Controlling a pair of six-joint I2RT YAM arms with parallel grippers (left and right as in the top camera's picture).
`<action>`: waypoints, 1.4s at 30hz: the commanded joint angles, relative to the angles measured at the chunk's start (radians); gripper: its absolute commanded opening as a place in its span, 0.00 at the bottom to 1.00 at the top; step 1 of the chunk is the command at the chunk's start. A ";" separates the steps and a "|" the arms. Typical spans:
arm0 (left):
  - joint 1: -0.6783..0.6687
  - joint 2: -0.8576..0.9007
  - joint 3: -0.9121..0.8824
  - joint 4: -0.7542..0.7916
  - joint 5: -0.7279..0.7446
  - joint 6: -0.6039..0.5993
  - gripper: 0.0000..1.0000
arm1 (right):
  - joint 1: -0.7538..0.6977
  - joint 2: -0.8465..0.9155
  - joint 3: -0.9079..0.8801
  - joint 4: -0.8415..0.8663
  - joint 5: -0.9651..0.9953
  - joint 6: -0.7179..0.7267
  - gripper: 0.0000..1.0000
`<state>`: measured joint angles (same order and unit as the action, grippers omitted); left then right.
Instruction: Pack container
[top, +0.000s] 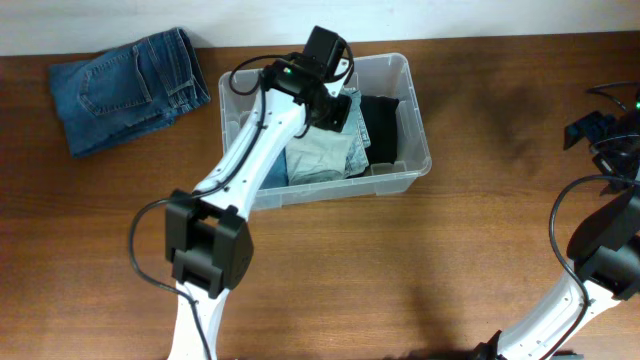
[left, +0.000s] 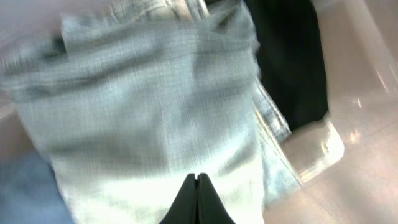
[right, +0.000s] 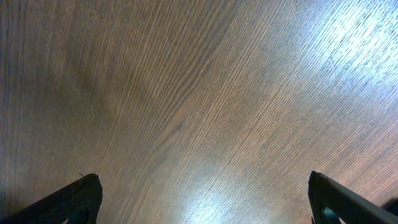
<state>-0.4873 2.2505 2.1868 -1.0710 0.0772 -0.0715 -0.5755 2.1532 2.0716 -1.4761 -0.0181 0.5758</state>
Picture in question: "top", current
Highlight light grey jeans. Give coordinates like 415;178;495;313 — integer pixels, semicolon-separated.
284;88;371;186

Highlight blue denim garment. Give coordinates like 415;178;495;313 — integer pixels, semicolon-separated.
260;150;289;189

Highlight dark blue jeans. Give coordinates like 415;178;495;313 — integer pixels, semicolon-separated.
48;27;211;158

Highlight clear plastic storage container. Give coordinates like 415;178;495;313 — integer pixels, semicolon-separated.
218;53;432;211

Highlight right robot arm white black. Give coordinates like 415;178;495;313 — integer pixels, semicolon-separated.
469;84;639;360

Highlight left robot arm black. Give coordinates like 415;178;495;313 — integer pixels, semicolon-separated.
165;27;354;359

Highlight black garment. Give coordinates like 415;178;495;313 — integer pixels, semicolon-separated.
360;96;399;164

